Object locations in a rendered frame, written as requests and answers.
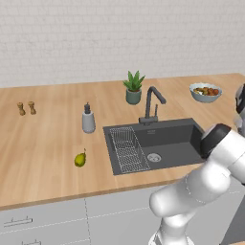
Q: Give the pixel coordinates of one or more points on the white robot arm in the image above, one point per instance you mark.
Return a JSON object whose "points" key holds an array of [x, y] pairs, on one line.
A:
{"points": [[204, 178]]}

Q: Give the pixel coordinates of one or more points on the dark grey faucet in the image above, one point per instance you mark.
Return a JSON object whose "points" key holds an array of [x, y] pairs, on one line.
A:
{"points": [[150, 105]]}

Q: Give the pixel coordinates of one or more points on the dark grey sink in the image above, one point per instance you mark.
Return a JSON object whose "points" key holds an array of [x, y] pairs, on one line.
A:
{"points": [[172, 145]]}

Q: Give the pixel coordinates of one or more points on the green pear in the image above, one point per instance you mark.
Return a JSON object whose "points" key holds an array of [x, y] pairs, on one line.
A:
{"points": [[80, 160]]}

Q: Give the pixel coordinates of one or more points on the grey soap dispenser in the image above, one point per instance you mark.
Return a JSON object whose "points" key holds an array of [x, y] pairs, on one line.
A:
{"points": [[88, 120]]}

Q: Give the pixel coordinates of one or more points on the potted green plant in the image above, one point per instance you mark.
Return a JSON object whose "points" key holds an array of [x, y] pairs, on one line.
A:
{"points": [[134, 87]]}

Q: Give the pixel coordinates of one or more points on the grey bowl of fruit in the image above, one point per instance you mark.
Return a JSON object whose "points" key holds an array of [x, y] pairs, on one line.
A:
{"points": [[205, 92]]}

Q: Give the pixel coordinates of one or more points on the wooden pepper shaker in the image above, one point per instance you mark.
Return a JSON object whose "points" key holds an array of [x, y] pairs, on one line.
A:
{"points": [[32, 107]]}

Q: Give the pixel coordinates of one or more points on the wooden salt shaker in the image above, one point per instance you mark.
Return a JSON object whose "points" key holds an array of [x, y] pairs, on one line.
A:
{"points": [[21, 108]]}

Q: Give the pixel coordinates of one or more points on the grey drawer front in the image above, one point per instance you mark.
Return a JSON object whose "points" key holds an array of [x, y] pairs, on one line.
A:
{"points": [[48, 234], [44, 215]]}

